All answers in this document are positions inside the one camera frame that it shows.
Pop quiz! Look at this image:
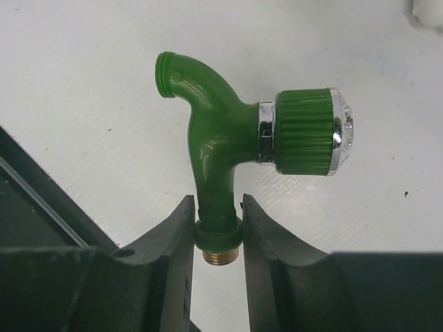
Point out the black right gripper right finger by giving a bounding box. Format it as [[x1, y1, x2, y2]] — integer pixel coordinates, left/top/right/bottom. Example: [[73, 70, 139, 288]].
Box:
[[242, 195, 442, 331]]

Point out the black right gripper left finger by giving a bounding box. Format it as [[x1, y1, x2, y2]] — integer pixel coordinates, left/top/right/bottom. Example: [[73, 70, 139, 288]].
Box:
[[1, 195, 194, 331]]

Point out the green plastic faucet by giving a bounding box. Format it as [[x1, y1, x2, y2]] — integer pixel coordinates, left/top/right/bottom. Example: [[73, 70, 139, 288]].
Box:
[[155, 51, 354, 266]]

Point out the white elbow pipe fitting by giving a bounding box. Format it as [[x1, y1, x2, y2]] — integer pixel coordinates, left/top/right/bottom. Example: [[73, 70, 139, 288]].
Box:
[[404, 0, 442, 34]]

